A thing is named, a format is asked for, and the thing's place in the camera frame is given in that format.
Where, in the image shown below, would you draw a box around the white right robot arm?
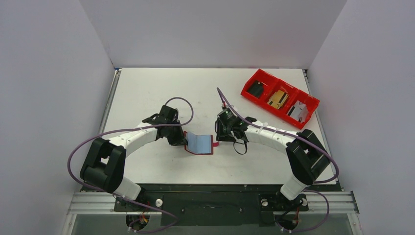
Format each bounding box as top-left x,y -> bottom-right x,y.
216,108 -> 330,201

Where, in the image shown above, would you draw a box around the silver cards in bin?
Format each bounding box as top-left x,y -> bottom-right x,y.
287,100 -> 309,123

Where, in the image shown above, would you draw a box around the red leather card holder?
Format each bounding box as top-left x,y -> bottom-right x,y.
184,131 -> 220,155

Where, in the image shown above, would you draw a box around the aluminium front rail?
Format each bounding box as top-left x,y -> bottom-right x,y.
68,191 -> 359,215

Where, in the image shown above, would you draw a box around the red three-compartment bin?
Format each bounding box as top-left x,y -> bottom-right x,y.
240,69 -> 320,129

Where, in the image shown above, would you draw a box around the black cards in bin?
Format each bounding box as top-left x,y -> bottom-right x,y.
247,81 -> 264,98

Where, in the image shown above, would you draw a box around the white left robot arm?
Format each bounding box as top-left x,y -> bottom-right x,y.
80,105 -> 187,200

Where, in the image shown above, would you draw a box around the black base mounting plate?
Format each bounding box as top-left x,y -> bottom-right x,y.
112,184 -> 341,229

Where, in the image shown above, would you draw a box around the gold cards in bin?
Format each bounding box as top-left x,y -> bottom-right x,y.
267,90 -> 289,110

